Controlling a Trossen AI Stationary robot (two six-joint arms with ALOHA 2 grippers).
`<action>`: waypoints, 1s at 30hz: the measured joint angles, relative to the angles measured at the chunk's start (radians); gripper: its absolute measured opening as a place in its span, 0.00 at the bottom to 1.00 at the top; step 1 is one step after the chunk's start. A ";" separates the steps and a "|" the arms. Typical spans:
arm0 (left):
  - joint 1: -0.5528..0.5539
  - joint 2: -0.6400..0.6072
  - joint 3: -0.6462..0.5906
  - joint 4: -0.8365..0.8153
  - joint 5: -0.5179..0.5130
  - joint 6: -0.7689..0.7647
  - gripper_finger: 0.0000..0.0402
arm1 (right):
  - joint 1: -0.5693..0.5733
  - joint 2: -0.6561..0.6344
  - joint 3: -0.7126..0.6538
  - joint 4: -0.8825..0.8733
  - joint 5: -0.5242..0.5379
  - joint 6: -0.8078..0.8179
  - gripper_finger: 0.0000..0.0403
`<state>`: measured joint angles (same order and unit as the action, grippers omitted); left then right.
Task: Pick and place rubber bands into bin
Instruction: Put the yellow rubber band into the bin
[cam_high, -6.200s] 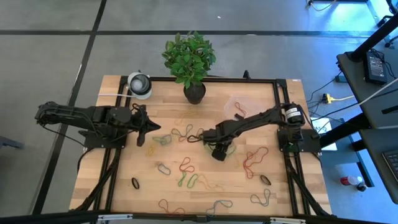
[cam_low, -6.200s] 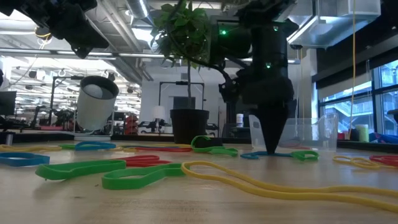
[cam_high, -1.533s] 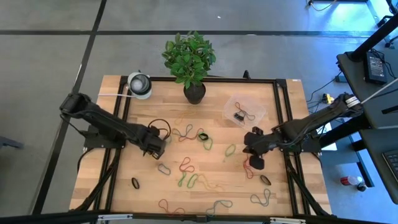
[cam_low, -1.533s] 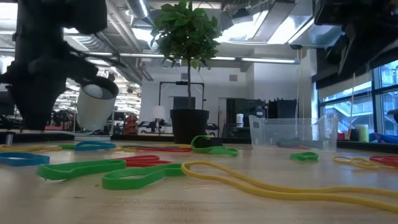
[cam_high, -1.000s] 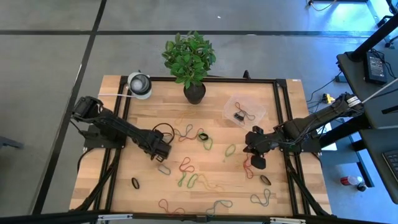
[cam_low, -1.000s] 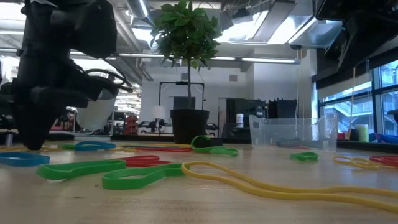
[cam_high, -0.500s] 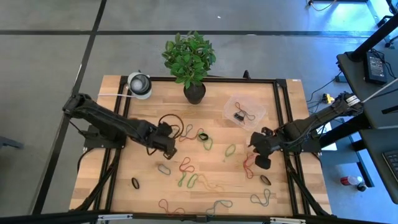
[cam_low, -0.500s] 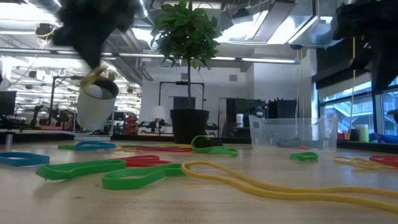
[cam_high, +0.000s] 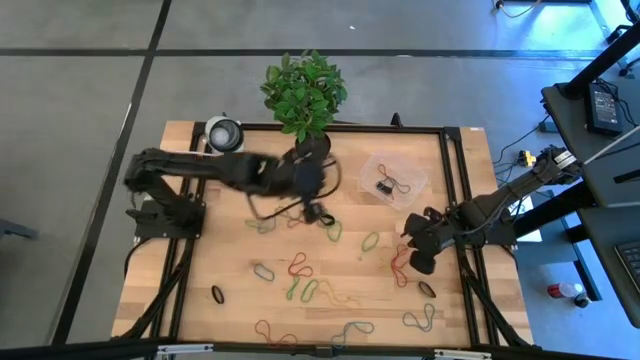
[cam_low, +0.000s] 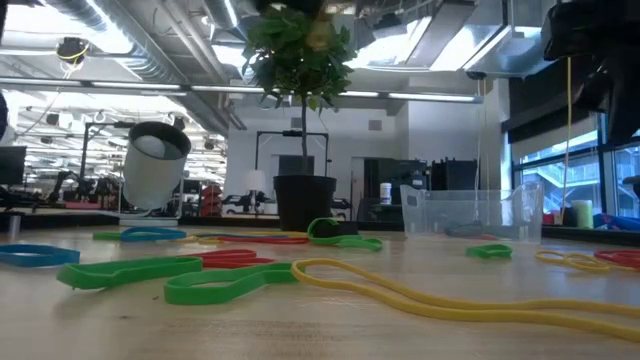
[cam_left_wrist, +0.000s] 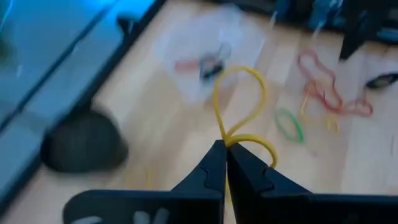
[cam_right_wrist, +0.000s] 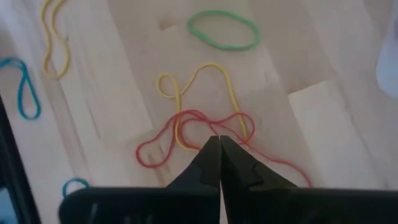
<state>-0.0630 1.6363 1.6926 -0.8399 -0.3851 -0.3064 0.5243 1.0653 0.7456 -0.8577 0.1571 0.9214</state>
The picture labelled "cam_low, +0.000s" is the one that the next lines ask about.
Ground white round lamp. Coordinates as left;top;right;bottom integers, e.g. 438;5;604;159
118;120;193;229

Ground black cabinet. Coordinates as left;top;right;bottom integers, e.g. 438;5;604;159
363;158;429;222

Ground blue rubber band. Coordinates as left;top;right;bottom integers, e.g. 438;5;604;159
0;243;81;268
119;226;188;243

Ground clear plastic bin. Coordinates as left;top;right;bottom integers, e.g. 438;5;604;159
399;180;545;245

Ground yellow hanging cord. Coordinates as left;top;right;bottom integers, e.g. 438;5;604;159
559;55;574;224

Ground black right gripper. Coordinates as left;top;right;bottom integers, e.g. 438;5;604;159
541;0;606;63

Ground blue object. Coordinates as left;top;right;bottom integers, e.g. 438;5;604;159
593;211;640;234

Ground yellow green cylinder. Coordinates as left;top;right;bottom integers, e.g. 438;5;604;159
570;199;595;231

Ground black ceiling device yellow cable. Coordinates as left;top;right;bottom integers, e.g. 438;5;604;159
54;35;92;66

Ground red stacked objects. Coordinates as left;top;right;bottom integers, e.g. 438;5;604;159
199;183;224;218

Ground olive rubber band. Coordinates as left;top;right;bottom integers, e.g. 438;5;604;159
172;229;310;246

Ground black rig frame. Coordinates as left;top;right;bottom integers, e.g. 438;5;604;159
254;129;331;177

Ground black background robot rig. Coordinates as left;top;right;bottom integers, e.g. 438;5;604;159
47;169;124;206

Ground black monitor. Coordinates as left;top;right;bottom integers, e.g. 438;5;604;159
0;145;28;187

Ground long ceiling light bar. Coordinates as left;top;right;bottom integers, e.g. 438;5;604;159
0;75;484;105

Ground yellow rubber band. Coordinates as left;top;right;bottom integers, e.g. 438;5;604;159
534;249;639;275
290;257;640;344

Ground black crate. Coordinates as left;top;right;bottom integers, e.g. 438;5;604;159
430;157;479;192

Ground grey purple rubber band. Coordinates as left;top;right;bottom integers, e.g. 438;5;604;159
443;221;485;240

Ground green plant in black pot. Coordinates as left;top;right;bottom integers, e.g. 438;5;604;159
241;0;359;234

